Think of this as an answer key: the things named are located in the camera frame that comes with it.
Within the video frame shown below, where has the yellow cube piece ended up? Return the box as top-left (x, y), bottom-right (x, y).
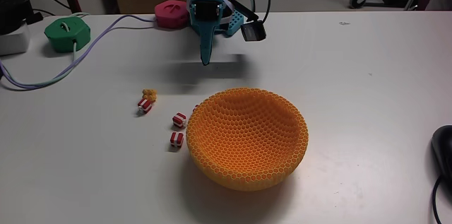
top-left (142, 88), bottom-right (158, 103)

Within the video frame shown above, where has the yellow honeycomb basket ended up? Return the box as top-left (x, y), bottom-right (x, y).
top-left (186, 87), bottom-right (309, 192)

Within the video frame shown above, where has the pink hexagonal box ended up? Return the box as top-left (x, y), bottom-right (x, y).
top-left (154, 0), bottom-right (191, 30)

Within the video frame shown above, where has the green hexagonal box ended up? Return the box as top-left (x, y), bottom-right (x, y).
top-left (43, 16), bottom-right (92, 54)

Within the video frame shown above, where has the black power adapter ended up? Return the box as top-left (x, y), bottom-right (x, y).
top-left (0, 0), bottom-right (35, 36)

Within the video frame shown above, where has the white box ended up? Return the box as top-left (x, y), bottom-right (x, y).
top-left (0, 22), bottom-right (31, 57)

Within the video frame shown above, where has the black computer mouse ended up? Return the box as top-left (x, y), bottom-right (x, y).
top-left (431, 124), bottom-right (452, 182)

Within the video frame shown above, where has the white flat ribbon cable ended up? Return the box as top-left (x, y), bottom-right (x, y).
top-left (186, 0), bottom-right (236, 25)

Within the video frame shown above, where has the teal perforated base plate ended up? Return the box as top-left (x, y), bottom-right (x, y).
top-left (225, 9), bottom-right (245, 37)

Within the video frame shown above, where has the black camera box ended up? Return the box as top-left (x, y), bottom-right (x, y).
top-left (231, 0), bottom-right (268, 43)

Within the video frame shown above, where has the purple cable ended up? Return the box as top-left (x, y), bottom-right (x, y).
top-left (0, 13), bottom-right (158, 91)

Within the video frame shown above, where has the pale green cable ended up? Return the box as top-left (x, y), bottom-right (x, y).
top-left (0, 40), bottom-right (78, 90)

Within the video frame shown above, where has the black adapter cable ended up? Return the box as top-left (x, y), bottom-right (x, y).
top-left (28, 0), bottom-right (72, 11)

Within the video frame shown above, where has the black mouse cable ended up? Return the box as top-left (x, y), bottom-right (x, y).
top-left (432, 175), bottom-right (446, 224)

